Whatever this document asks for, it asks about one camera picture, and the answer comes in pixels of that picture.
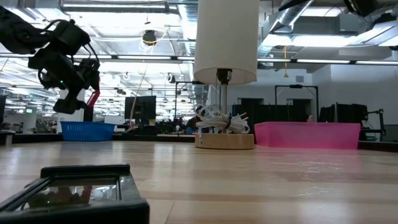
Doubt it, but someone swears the black digital clock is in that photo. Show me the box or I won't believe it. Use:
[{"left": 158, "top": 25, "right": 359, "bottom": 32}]
[{"left": 0, "top": 164, "right": 150, "bottom": 224}]

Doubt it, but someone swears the white coiled cable bundle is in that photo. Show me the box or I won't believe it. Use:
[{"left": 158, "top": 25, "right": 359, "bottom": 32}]
[{"left": 194, "top": 105, "right": 251, "bottom": 138}]

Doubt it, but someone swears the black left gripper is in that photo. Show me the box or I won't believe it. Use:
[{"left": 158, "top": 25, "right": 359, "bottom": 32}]
[{"left": 27, "top": 50, "right": 101, "bottom": 114}]

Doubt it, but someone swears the table lamp with wooden base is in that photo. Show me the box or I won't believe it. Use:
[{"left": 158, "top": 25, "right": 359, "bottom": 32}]
[{"left": 192, "top": 0, "right": 261, "bottom": 151}]

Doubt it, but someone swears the black computer monitor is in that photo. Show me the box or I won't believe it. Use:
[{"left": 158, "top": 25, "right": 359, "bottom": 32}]
[{"left": 124, "top": 95, "right": 157, "bottom": 121}]

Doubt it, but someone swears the black metal frame stand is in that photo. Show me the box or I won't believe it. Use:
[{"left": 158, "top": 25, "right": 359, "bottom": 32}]
[{"left": 274, "top": 84, "right": 320, "bottom": 123}]

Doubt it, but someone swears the black upright box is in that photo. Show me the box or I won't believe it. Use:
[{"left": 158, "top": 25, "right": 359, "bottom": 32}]
[{"left": 83, "top": 107, "right": 95, "bottom": 123}]

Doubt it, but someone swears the pink plastic bin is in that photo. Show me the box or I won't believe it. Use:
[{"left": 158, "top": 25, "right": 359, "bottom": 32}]
[{"left": 254, "top": 121, "right": 362, "bottom": 151}]

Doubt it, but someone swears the blue plastic basket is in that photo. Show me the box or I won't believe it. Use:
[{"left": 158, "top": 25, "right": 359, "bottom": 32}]
[{"left": 60, "top": 121, "right": 116, "bottom": 142}]

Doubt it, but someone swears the black workstation equipment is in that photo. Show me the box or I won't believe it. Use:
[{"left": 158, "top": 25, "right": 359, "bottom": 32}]
[{"left": 319, "top": 103, "right": 387, "bottom": 136}]

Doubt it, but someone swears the black ceiling device yellow cable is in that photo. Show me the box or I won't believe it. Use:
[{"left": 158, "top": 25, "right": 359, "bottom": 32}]
[{"left": 142, "top": 29, "right": 158, "bottom": 47}]

